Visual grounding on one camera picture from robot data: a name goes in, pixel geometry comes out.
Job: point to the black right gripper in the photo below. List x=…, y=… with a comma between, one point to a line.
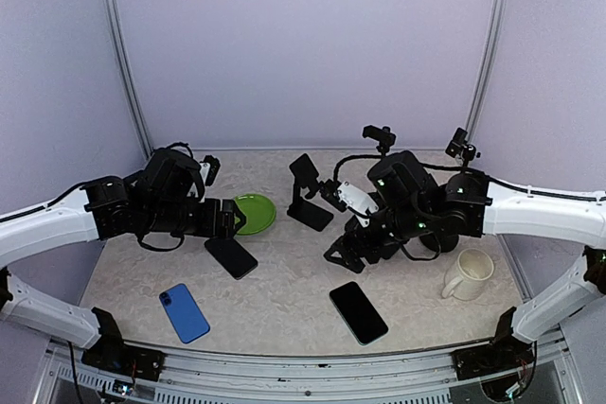
x=355, y=234

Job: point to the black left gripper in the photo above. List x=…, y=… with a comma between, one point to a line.
x=225, y=229

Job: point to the black phone teal case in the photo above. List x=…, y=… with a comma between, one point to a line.
x=361, y=317

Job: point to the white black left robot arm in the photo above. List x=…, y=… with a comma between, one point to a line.
x=166, y=196

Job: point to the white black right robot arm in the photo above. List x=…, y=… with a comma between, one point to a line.
x=408, y=203

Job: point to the black phone purple edge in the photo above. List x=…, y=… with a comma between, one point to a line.
x=235, y=259

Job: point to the black folding phone stand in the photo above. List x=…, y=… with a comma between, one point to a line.
x=306, y=186

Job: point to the blue phone face down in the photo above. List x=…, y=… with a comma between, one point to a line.
x=185, y=316

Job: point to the black round-base clamp stand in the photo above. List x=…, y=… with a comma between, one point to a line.
x=383, y=136

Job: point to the black tall round-base stand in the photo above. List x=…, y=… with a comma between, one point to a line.
x=463, y=151

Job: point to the green plate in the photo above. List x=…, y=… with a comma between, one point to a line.
x=260, y=213

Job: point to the cream ceramic mug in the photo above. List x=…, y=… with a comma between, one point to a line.
x=467, y=277

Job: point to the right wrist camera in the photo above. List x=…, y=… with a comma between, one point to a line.
x=348, y=197

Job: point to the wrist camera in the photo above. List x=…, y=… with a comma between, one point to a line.
x=210, y=167
x=348, y=197

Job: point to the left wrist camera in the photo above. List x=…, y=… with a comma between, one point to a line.
x=210, y=167

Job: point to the front aluminium rail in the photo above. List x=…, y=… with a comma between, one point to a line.
x=426, y=376

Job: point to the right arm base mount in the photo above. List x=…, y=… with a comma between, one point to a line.
x=501, y=353

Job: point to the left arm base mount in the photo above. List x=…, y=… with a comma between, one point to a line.
x=111, y=354

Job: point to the left aluminium frame post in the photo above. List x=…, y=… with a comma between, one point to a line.
x=126, y=76

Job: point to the aluminium frame post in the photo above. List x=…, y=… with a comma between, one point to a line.
x=126, y=76
x=497, y=13

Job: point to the right aluminium frame post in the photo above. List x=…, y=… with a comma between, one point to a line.
x=497, y=13

